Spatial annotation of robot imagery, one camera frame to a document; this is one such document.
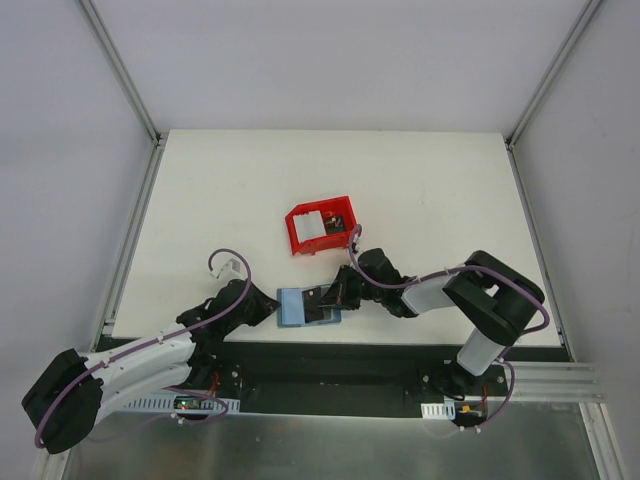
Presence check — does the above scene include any right white cable duct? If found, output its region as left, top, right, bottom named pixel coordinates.
left=420, top=401, right=456, bottom=421

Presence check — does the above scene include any white cable duct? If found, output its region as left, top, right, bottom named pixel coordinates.
left=420, top=401, right=456, bottom=421
left=119, top=393, right=241, bottom=415

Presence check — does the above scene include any blue leather card holder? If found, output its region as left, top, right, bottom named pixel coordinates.
left=277, top=285, right=342, bottom=328

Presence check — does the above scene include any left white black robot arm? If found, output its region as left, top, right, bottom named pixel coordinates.
left=21, top=280, right=280, bottom=454

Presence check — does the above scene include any left white cable duct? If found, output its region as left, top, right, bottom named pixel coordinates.
left=119, top=393, right=241, bottom=415

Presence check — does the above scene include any purple cable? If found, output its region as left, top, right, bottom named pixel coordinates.
left=347, top=225, right=550, bottom=441
left=32, top=248, right=252, bottom=449

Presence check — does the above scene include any right aluminium frame post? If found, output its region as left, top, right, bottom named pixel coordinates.
left=503, top=0, right=607, bottom=149

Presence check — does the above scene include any left aluminium frame post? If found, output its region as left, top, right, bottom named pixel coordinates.
left=75, top=0, right=168, bottom=146

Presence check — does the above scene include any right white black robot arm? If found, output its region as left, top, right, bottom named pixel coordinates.
left=317, top=248, right=550, bottom=395

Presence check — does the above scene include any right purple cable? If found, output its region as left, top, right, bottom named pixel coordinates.
left=347, top=225, right=550, bottom=441

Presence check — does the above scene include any black card lying in bin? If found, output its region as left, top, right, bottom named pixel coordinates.
left=324, top=215, right=346, bottom=235

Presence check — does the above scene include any aluminium frame post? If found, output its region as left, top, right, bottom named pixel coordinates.
left=75, top=0, right=168, bottom=146
left=503, top=0, right=607, bottom=149

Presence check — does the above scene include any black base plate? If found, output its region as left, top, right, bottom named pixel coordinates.
left=164, top=339, right=510, bottom=416

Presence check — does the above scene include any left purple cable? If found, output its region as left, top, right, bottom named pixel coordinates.
left=32, top=248, right=252, bottom=449

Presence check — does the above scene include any red plastic bin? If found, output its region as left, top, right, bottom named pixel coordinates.
left=284, top=196, right=357, bottom=255

